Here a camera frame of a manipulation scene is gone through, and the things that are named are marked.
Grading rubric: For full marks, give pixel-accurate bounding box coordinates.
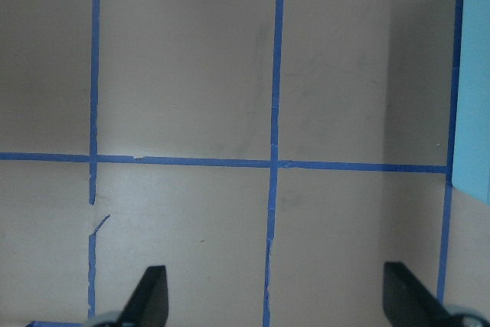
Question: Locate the turquoise plastic bin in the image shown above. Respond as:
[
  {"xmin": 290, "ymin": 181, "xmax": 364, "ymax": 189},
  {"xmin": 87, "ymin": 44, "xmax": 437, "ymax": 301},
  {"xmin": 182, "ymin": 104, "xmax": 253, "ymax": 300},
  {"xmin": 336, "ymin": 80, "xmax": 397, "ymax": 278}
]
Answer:
[{"xmin": 452, "ymin": 0, "xmax": 489, "ymax": 204}]

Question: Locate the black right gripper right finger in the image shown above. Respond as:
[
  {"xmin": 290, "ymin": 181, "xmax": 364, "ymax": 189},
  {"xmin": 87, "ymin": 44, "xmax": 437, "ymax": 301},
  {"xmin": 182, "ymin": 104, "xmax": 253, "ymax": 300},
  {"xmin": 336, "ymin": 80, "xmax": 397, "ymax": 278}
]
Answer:
[{"xmin": 383, "ymin": 262, "xmax": 464, "ymax": 327}]

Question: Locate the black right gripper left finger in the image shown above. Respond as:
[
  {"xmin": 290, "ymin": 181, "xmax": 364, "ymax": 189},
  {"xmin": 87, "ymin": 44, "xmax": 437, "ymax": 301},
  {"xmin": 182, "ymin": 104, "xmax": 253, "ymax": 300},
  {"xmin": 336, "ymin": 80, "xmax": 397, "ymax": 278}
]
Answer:
[{"xmin": 118, "ymin": 266, "xmax": 169, "ymax": 327}]

